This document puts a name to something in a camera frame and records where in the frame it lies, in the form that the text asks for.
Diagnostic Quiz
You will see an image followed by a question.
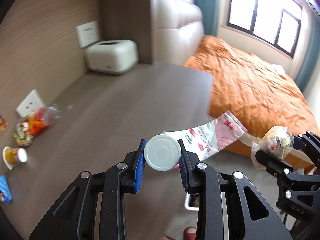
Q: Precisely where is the white tissue box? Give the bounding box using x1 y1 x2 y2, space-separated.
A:
85 40 138 75

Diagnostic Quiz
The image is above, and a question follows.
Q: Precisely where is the yellow white paper cup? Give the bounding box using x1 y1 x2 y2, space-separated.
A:
2 147 28 170

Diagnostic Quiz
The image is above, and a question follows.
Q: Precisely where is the pink white plastic bag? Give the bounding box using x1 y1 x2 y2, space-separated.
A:
164 111 248 160

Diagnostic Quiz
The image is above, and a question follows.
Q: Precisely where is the green snack wrapper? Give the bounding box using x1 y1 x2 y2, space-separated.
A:
13 116 33 147

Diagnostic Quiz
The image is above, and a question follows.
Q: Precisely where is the teal curtain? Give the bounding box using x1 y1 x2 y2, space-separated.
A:
194 0 219 36

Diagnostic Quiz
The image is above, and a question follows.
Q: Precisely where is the red orange snack packet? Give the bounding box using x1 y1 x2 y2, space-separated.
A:
0 115 7 135

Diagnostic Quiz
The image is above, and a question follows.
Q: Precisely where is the white wall power socket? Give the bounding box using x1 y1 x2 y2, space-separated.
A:
16 89 45 118

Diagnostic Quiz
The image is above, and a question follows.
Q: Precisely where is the beige padded headboard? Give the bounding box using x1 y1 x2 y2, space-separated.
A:
150 0 204 65

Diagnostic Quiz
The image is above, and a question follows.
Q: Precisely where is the orange bed cover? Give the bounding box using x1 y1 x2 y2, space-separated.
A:
183 35 320 169

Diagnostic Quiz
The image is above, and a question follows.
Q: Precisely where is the white item on bed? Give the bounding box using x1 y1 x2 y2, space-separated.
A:
271 64 286 77

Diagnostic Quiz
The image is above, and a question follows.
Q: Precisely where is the red-label clear plastic bottle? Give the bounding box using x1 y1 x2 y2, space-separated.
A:
27 105 60 137

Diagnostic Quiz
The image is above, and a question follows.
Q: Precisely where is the blue snack packet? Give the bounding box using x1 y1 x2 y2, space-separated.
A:
0 175 12 205

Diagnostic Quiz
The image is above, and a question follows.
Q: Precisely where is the white square trash bin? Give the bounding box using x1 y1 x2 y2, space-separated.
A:
184 193 200 212

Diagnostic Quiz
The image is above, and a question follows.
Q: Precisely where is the white round cup lid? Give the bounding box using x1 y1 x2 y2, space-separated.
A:
144 134 182 172

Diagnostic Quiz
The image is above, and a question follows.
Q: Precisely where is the clear plastic wrapper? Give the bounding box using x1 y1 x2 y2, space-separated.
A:
251 126 294 170

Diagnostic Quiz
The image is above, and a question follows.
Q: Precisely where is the red right slipper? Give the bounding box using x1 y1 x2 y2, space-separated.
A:
183 227 196 240

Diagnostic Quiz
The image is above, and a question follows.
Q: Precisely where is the dark framed window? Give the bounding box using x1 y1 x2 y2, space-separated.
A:
227 0 302 57

